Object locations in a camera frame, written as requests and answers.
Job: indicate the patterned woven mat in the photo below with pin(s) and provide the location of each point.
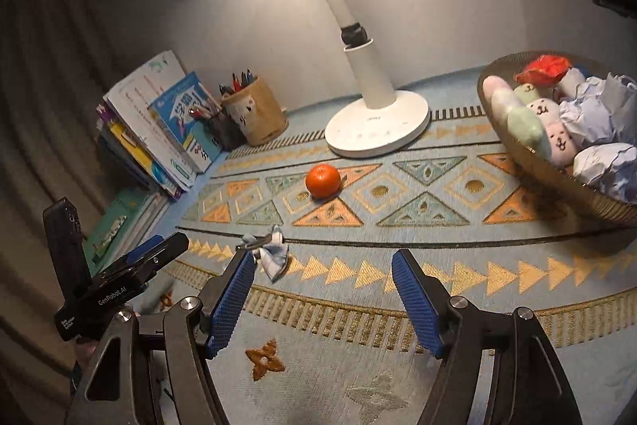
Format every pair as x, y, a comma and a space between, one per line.
398, 226

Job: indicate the red orange wrapper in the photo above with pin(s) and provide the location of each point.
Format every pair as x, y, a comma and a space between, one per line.
542, 70

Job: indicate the white desk lamp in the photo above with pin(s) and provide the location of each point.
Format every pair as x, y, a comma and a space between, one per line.
371, 76

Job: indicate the black mesh pen holder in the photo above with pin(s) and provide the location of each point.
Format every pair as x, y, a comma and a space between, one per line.
226, 131

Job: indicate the cluster of dark pens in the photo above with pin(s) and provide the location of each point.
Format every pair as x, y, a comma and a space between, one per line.
241, 81

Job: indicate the row of upright books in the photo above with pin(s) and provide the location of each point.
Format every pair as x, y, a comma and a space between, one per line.
149, 121

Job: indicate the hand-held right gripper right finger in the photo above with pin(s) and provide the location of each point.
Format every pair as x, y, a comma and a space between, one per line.
418, 300

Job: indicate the amber ribbed glass bowl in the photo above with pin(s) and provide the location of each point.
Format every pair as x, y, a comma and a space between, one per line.
547, 186

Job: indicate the grey curtain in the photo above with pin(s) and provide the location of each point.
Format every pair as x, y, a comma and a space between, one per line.
50, 106

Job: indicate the pile of paper balls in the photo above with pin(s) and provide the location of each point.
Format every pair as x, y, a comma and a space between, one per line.
597, 116

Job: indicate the green book stack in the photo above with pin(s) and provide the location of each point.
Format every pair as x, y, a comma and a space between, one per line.
119, 221

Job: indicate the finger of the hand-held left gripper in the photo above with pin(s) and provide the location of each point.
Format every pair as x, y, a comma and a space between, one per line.
161, 253
139, 249

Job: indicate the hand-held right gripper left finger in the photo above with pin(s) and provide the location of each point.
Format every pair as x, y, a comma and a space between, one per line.
231, 300

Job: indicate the tangerine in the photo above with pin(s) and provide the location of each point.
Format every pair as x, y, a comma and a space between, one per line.
323, 181

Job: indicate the cluster of red pens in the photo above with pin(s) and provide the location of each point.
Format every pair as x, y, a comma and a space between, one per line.
206, 109

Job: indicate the bamboo pen holder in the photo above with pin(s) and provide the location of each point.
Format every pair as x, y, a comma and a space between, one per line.
259, 116

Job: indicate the denim bow hair clip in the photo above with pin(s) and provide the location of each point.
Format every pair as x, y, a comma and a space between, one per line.
273, 255

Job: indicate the pink white green plush toy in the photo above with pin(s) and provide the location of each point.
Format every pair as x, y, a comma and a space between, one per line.
560, 141
527, 131

